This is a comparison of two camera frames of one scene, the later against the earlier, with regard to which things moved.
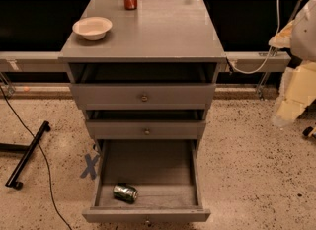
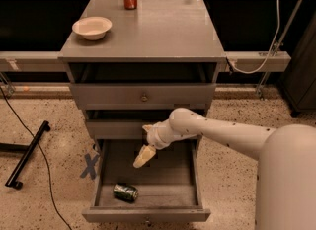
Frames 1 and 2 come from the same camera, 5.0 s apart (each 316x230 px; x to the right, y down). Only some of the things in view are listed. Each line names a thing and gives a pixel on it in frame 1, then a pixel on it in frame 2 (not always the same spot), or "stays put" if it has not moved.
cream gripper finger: x=282 y=39 → x=148 y=127
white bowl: x=92 y=28 stays put
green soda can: x=125 y=192 stays put
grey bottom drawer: x=164 y=172 stays put
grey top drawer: x=144 y=86 stays put
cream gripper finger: x=288 y=111 → x=145 y=154
